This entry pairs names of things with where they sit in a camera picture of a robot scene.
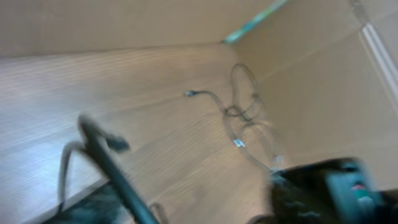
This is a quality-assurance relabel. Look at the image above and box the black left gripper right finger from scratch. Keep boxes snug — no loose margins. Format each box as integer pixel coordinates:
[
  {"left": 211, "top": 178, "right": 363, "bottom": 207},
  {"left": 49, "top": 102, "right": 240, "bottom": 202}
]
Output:
[{"left": 249, "top": 157, "right": 397, "bottom": 224}]

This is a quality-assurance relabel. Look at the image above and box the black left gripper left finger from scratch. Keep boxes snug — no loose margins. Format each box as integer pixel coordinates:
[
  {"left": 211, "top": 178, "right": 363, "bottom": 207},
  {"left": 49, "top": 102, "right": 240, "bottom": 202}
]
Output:
[{"left": 44, "top": 182, "right": 131, "bottom": 224}]

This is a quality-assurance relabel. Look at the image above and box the black cable bundle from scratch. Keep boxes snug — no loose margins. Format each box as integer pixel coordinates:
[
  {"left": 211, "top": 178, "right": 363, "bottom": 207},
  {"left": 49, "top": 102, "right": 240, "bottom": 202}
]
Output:
[{"left": 57, "top": 114, "right": 170, "bottom": 224}]

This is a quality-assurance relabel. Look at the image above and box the black cable with plug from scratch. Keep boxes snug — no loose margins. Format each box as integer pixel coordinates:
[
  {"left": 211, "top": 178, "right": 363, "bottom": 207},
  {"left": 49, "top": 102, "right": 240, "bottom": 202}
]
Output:
[{"left": 183, "top": 62, "right": 285, "bottom": 172}]

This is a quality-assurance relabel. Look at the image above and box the teal tape strip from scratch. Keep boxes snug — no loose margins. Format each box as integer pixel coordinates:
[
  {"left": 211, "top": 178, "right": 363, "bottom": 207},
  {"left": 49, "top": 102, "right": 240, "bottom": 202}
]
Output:
[{"left": 221, "top": 0, "right": 289, "bottom": 44}]

